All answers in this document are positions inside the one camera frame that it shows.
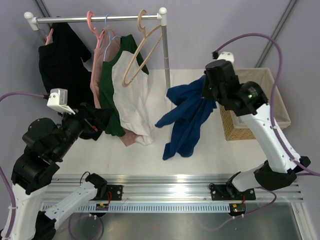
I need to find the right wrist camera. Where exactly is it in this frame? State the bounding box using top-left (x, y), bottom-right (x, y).
top-left (212, 51), bottom-right (235, 63)

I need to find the pink shirt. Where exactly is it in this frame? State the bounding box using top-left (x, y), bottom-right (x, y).
top-left (89, 27), bottom-right (141, 148)

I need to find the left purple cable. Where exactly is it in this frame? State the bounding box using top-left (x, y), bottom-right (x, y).
top-left (0, 91), bottom-right (50, 238)

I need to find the pink hanger under black shirt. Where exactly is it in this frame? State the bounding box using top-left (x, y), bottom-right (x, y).
top-left (45, 27), bottom-right (54, 46)

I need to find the purple cable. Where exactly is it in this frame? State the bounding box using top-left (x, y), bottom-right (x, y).
top-left (0, 91), bottom-right (50, 238)
top-left (216, 32), bottom-right (320, 177)

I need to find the wicker basket with liner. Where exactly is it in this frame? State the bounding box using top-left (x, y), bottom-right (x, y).
top-left (219, 67), bottom-right (291, 141)

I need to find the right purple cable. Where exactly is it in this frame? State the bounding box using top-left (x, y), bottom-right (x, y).
top-left (216, 32), bottom-right (320, 177)

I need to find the aluminium mounting rail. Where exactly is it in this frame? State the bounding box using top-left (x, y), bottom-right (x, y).
top-left (44, 173), bottom-right (305, 202)

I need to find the metal clothes rack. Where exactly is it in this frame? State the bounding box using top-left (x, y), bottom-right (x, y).
top-left (24, 7), bottom-right (171, 89)

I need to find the slotted cable duct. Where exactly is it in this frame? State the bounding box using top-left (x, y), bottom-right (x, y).
top-left (75, 203), bottom-right (231, 213)

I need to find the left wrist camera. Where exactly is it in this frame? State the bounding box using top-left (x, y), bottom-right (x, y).
top-left (47, 88), bottom-right (76, 115)

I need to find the black t shirt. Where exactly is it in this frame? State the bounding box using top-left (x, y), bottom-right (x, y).
top-left (37, 16), bottom-right (103, 141)

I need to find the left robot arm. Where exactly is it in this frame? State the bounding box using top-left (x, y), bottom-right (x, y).
top-left (0, 103), bottom-right (114, 240)

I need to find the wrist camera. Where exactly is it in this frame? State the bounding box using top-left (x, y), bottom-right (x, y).
top-left (47, 88), bottom-right (76, 115)
top-left (212, 51), bottom-right (235, 63)

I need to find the green and white shirt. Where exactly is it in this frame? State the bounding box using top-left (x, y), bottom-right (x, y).
top-left (99, 34), bottom-right (153, 146)

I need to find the wooden hanger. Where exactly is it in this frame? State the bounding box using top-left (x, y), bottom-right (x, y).
top-left (122, 9), bottom-right (163, 88)

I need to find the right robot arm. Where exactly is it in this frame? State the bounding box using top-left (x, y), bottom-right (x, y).
top-left (202, 59), bottom-right (311, 199)

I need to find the blue t shirt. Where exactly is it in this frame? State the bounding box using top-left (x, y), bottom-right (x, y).
top-left (155, 75), bottom-right (217, 161)

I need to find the light blue wire hanger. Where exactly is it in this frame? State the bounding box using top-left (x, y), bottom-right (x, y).
top-left (103, 13), bottom-right (121, 60)

